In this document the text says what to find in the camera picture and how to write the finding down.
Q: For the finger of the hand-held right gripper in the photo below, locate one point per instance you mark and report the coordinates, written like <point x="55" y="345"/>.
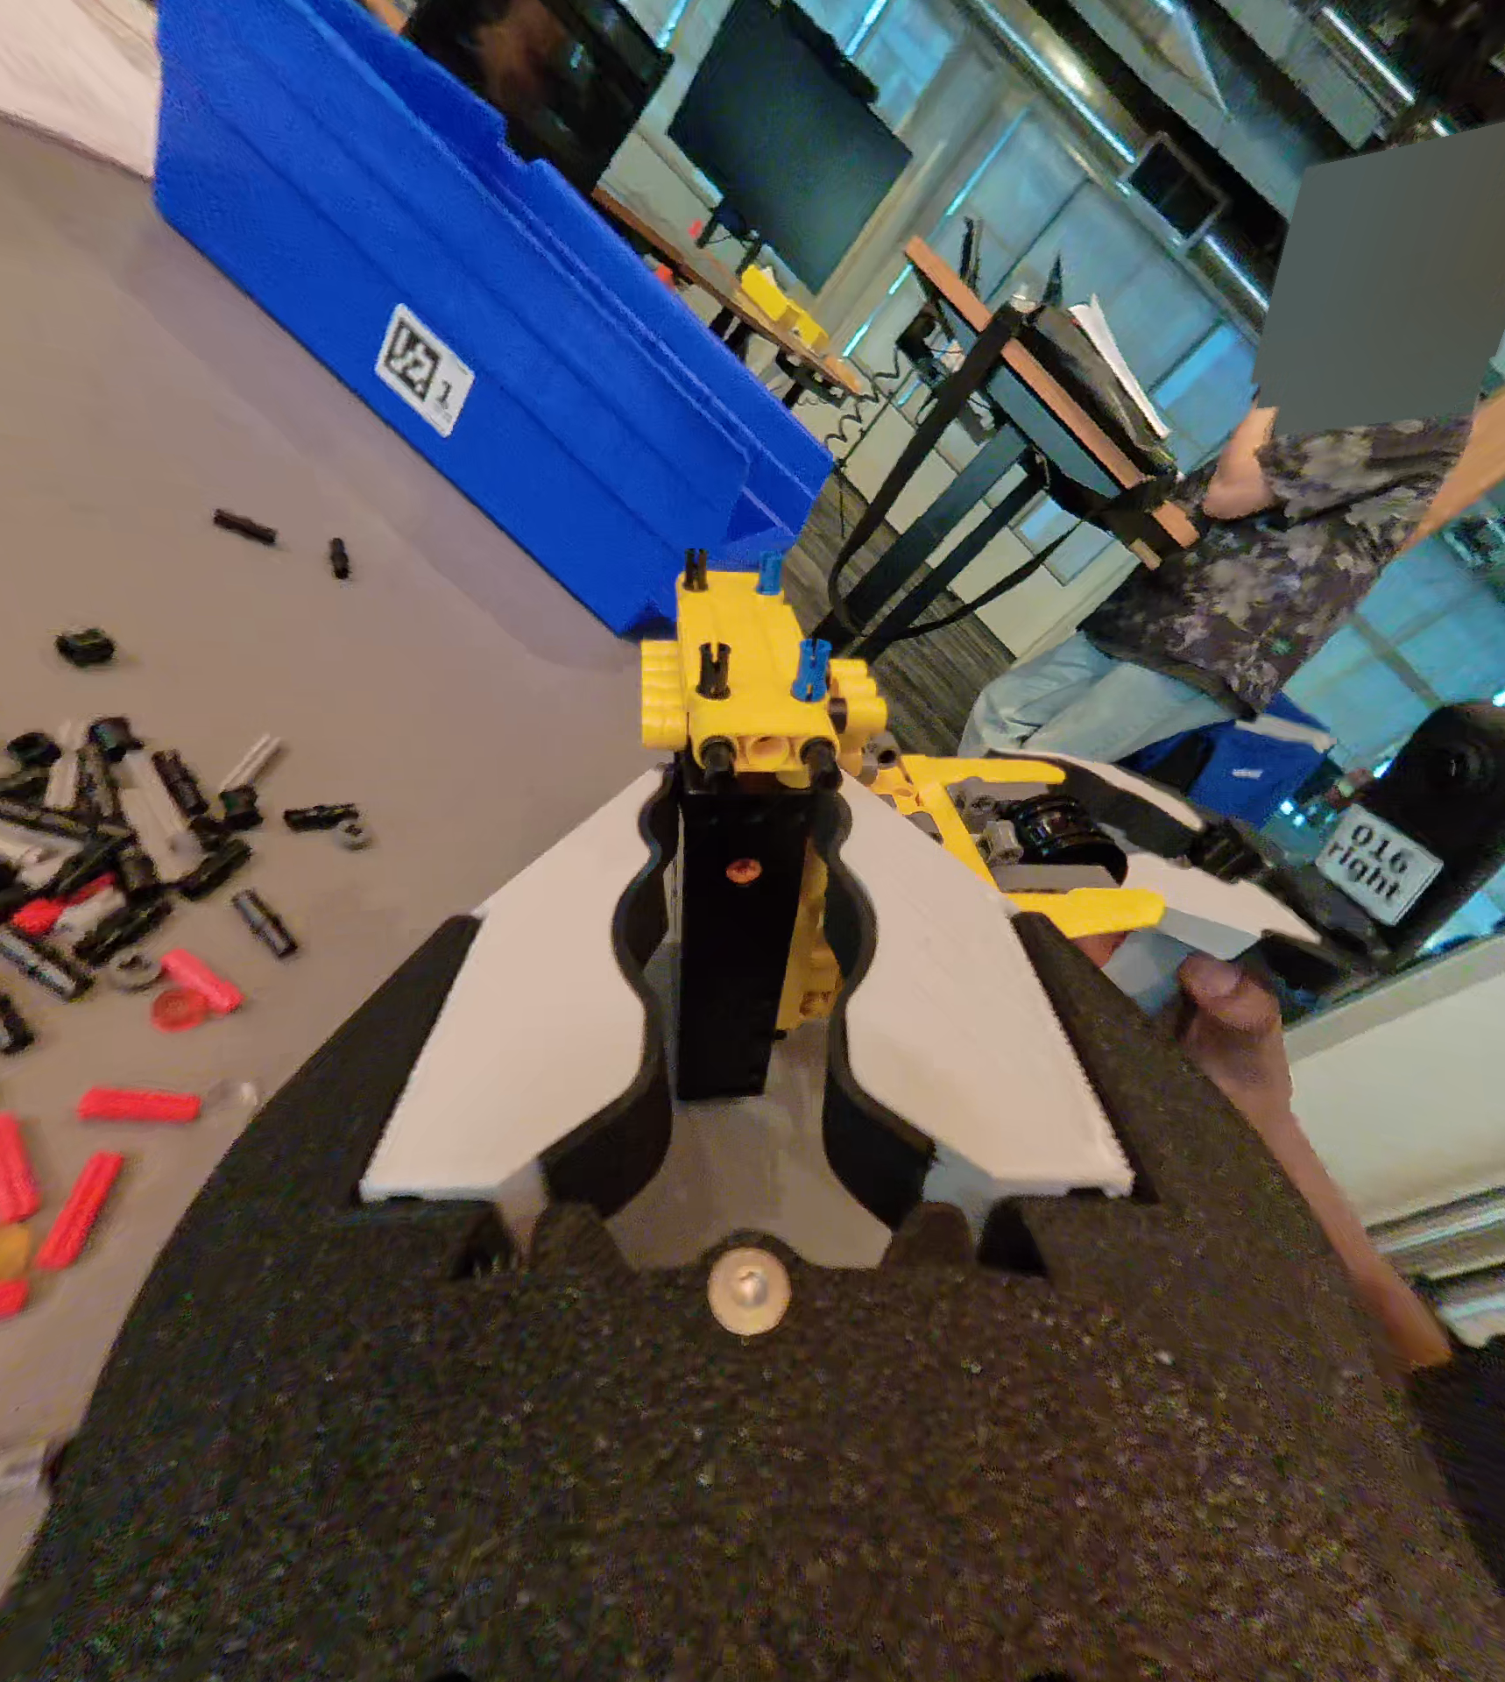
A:
<point x="1225" y="920"/>
<point x="1134" y="801"/>

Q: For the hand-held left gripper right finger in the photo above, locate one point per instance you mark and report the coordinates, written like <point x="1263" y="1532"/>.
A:
<point x="976" y="1037"/>

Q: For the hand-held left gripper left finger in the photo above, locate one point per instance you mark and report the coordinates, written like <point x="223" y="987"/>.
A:
<point x="503" y="1052"/>

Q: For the yellow black toy brick model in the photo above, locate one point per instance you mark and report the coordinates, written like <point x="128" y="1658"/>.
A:
<point x="740" y="920"/>

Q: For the person's right hand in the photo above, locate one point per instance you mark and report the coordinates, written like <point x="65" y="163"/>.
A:
<point x="1232" y="1025"/>

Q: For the blue striped jacket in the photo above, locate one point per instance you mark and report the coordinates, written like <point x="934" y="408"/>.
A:
<point x="1251" y="775"/>

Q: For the pile of small brick pieces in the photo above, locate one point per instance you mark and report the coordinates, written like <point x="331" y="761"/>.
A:
<point x="195" y="980"/>

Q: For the wooden standing desk black legs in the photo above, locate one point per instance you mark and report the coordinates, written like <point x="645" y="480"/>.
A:
<point x="1002" y="459"/>

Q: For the small black brick bush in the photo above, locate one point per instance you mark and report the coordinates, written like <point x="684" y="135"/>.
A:
<point x="84" y="647"/>

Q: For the yellow plastic bin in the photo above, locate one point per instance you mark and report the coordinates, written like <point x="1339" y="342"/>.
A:
<point x="773" y="302"/>

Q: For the long wooden desk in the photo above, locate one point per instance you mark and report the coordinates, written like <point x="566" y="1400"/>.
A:
<point x="699" y="270"/>

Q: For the black TV monitor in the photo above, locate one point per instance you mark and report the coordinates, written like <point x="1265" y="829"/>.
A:
<point x="792" y="132"/>

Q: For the blue plastic bin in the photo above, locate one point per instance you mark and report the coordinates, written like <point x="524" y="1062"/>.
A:
<point x="436" y="263"/>

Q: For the black framed screen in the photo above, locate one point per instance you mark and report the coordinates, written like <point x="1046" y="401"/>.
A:
<point x="542" y="65"/>

